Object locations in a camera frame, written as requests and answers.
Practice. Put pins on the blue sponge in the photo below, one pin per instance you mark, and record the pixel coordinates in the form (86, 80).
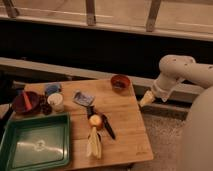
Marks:
(52, 88)

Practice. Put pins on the small red brown bowl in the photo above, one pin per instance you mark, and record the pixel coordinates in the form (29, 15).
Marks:
(119, 82)

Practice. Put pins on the wooden table board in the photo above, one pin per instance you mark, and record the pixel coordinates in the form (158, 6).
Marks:
(131, 144)

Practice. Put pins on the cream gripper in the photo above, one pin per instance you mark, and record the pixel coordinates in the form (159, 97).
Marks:
(148, 98)

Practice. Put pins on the green plastic tray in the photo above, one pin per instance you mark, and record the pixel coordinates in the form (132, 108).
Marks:
(36, 144)

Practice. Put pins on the pale yellow banana peel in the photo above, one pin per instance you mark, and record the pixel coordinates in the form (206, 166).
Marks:
(94, 144)

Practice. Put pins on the orange round fruit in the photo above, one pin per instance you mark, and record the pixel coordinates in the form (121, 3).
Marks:
(96, 121)

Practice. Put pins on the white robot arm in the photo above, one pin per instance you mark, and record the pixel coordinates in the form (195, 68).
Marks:
(196, 145)

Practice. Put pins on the blue grey towel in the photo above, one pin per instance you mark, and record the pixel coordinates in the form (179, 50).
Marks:
(83, 99)

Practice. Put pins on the white cup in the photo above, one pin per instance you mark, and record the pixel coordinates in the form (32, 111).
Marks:
(55, 100)

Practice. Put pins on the dark red bowl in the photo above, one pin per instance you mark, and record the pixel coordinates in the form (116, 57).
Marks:
(26, 102)

